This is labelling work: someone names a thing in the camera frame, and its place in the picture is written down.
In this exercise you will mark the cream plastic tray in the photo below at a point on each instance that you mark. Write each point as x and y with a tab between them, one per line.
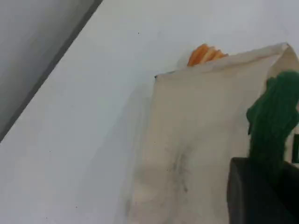
198	116

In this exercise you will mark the striped golden bread roll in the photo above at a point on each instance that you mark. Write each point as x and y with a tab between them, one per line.
201	54

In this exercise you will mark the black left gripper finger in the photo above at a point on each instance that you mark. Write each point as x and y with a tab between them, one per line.
252	200
296	148

